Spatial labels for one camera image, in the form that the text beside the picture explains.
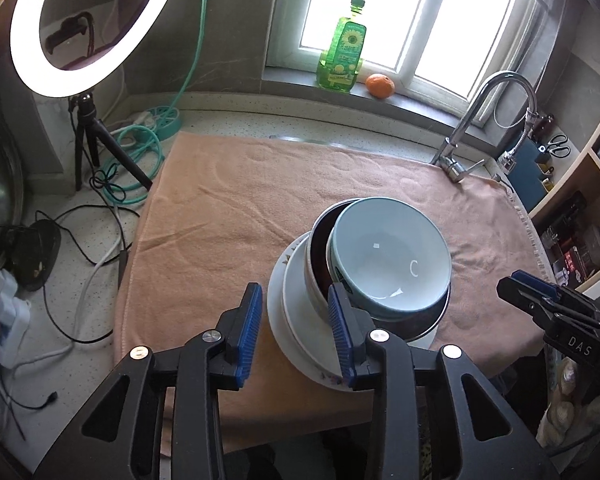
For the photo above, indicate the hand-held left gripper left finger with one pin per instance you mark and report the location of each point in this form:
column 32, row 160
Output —
column 247, row 335

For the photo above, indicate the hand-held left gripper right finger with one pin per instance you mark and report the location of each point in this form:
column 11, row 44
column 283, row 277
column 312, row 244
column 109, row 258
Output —
column 340, row 330

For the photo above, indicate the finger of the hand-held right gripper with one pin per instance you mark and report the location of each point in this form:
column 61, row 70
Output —
column 580, row 345
column 535, row 285

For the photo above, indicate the large pink floral plate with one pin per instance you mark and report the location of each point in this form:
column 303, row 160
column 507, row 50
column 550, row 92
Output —
column 275, row 310

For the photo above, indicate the white leaf pattern plate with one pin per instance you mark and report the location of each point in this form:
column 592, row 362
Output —
column 300, row 320

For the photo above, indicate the large stainless steel bowl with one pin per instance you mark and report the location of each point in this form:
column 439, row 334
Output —
column 410, row 327

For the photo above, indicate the red steel bowl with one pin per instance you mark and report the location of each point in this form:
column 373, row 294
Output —
column 320, row 260

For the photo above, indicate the light blue ceramic bowl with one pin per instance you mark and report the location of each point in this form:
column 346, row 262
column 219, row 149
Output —
column 385, row 260

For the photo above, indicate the person's right hand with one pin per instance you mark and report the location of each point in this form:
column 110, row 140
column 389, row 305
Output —
column 562, row 410

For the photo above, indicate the red printed box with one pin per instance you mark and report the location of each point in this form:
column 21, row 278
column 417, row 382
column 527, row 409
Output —
column 574, row 262

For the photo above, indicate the blue knife block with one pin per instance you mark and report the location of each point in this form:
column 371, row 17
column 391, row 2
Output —
column 527, row 180

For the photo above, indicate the wooden shelf unit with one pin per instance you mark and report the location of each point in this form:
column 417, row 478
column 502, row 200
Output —
column 575, row 180

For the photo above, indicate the peach towel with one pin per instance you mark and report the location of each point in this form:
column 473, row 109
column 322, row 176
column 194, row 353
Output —
column 220, row 220

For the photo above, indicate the black scissors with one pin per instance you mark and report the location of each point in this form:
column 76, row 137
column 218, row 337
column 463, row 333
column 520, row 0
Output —
column 555, row 146

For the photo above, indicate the chrome kitchen faucet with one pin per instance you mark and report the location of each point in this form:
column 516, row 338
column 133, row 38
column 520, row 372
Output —
column 472, row 105

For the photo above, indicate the round teal power strip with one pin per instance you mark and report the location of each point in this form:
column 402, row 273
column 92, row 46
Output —
column 166, row 121

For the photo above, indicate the black oval object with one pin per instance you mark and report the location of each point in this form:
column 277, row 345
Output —
column 32, row 255

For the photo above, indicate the white power adapter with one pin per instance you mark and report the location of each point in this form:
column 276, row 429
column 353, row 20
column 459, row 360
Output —
column 10, row 320

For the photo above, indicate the white power plug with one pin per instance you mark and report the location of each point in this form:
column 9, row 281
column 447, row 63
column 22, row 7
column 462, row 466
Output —
column 135, row 121

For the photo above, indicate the orange fruit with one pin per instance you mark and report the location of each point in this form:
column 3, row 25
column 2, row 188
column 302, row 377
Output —
column 380, row 86

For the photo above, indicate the black tripod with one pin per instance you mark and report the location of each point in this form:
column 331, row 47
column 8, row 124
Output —
column 85, row 125

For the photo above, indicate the green dish soap bottle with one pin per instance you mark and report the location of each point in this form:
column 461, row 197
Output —
column 342, row 55

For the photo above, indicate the black phone holder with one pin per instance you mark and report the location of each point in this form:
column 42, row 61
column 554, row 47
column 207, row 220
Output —
column 67, row 30

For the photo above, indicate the white window frame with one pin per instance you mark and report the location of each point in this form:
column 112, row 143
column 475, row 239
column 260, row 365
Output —
column 405, row 60

